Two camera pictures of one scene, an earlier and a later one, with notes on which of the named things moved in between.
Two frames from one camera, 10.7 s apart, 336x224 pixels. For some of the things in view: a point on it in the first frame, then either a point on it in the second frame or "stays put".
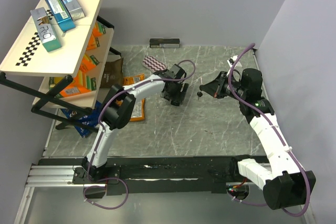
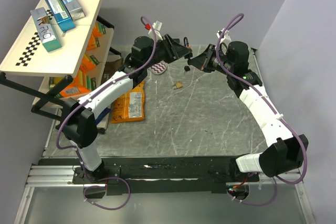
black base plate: x=154 y=176 stays put
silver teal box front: x=45 y=29 stays put
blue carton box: x=60 y=12 stays put
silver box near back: x=73 y=7 stays put
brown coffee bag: x=112 y=74 stays put
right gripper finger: x=214 y=87 → x=201 y=60
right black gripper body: x=238 y=92 → x=214 y=63
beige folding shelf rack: x=58 y=60 stays put
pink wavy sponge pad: x=153 y=64 stays put
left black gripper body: x=174 y=94 → x=163 y=52
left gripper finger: x=183 y=93 → x=179 y=51
